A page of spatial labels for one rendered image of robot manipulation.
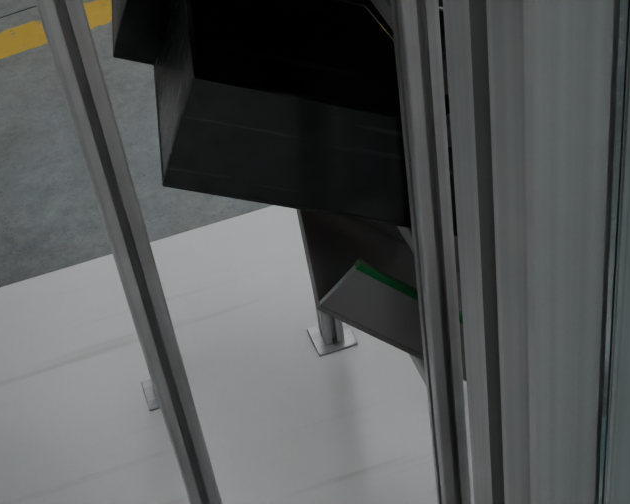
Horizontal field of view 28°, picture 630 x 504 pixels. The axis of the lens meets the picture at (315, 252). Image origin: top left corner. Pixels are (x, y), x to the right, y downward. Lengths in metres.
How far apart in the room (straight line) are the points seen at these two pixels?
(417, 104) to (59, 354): 0.70
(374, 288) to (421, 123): 0.15
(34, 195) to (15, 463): 1.81
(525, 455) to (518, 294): 0.04
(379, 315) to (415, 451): 0.34
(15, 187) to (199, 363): 1.83
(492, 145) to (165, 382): 0.57
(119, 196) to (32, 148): 2.48
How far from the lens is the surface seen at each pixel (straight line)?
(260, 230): 1.37
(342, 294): 0.79
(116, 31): 0.84
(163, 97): 0.76
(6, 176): 3.07
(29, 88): 3.37
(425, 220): 0.71
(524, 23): 0.16
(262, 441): 1.16
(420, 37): 0.65
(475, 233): 0.20
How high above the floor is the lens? 1.73
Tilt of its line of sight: 41 degrees down
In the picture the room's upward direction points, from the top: 9 degrees counter-clockwise
